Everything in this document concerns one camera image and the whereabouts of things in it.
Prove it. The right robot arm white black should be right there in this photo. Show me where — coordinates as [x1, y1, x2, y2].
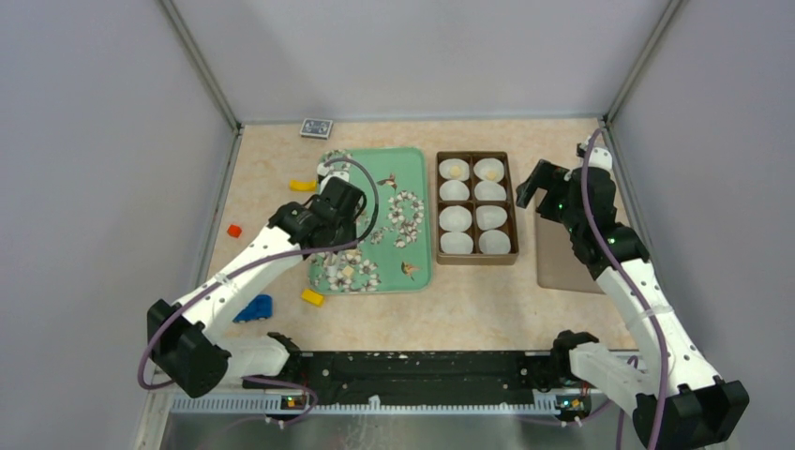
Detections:
[516, 149, 750, 449]

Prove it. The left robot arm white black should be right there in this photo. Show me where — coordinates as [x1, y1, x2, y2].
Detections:
[142, 175, 371, 398]

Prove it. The brown chocolate box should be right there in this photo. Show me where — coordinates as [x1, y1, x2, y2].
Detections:
[436, 151, 519, 266]

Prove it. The white paper cup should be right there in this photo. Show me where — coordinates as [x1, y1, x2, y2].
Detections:
[439, 179, 470, 202]
[473, 181, 507, 202]
[440, 232, 474, 255]
[438, 158, 470, 181]
[475, 205, 508, 231]
[473, 157, 505, 183]
[438, 205, 473, 233]
[478, 230, 512, 255]

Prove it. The white paper cup far right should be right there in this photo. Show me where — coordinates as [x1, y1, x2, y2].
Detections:
[473, 157, 505, 183]

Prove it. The yellow curved block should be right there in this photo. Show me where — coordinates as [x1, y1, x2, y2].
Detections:
[289, 180, 318, 192]

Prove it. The white paper cup near right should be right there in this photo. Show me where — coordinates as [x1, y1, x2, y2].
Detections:
[478, 230, 512, 255]

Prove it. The brown box lid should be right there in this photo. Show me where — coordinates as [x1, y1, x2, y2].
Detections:
[532, 190, 604, 295]

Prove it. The green floral tray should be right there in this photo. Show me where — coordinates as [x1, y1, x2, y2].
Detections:
[308, 147, 433, 294]

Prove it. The white paper cup far left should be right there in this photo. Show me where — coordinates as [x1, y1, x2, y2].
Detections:
[438, 158, 470, 181]

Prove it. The blue card deck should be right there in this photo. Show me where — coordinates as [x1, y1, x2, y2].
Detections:
[299, 118, 334, 140]

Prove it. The yellow block near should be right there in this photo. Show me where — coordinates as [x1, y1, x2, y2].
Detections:
[301, 289, 324, 308]

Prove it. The white paper cup near left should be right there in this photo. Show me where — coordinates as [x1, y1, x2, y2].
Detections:
[440, 232, 474, 255]

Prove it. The red small block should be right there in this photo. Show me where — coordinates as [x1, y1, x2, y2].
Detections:
[227, 224, 243, 238]

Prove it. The blue toy car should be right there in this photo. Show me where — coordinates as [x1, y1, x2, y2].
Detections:
[232, 294, 273, 323]

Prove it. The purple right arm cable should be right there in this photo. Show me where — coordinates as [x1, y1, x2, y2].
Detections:
[580, 127, 672, 450]

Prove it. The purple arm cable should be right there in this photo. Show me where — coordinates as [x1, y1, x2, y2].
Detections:
[136, 157, 382, 429]
[580, 127, 672, 450]

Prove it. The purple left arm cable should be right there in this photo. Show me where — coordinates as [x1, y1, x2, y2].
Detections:
[136, 157, 382, 429]

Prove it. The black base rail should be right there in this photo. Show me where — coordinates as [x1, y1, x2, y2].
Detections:
[277, 351, 594, 406]

